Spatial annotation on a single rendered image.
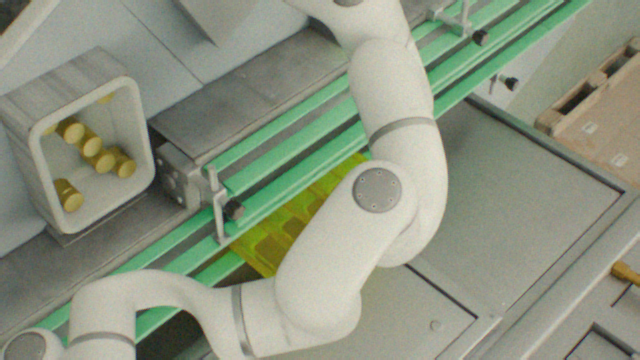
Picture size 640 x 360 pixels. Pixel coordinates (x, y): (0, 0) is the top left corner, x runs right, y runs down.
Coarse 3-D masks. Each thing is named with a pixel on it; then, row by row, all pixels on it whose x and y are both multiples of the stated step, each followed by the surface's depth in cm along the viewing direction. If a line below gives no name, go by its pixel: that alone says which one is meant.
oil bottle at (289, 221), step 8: (280, 208) 136; (288, 208) 136; (296, 208) 137; (272, 216) 135; (280, 216) 135; (288, 216) 135; (296, 216) 135; (304, 216) 135; (272, 224) 135; (280, 224) 134; (288, 224) 134; (296, 224) 134; (304, 224) 134; (280, 232) 134; (288, 232) 133; (296, 232) 133; (288, 240) 133
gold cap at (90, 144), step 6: (84, 126) 119; (84, 132) 118; (90, 132) 119; (84, 138) 117; (90, 138) 117; (96, 138) 118; (72, 144) 120; (78, 144) 118; (84, 144) 117; (90, 144) 118; (96, 144) 119; (84, 150) 118; (90, 150) 118; (96, 150) 119
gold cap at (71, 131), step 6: (66, 120) 114; (72, 120) 114; (60, 126) 114; (66, 126) 113; (72, 126) 113; (78, 126) 114; (60, 132) 114; (66, 132) 113; (72, 132) 114; (78, 132) 115; (66, 138) 114; (72, 138) 115; (78, 138) 115
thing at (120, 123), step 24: (96, 96) 110; (120, 96) 118; (48, 120) 106; (96, 120) 122; (120, 120) 123; (144, 120) 119; (48, 144) 118; (120, 144) 128; (144, 144) 122; (48, 168) 120; (72, 168) 124; (144, 168) 127; (48, 192) 113; (96, 192) 125; (120, 192) 126; (72, 216) 122; (96, 216) 123
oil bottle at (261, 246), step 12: (252, 228) 134; (264, 228) 134; (240, 240) 133; (252, 240) 132; (264, 240) 132; (276, 240) 132; (240, 252) 135; (252, 252) 132; (264, 252) 130; (276, 252) 130; (252, 264) 134; (264, 264) 131; (276, 264) 129; (264, 276) 133
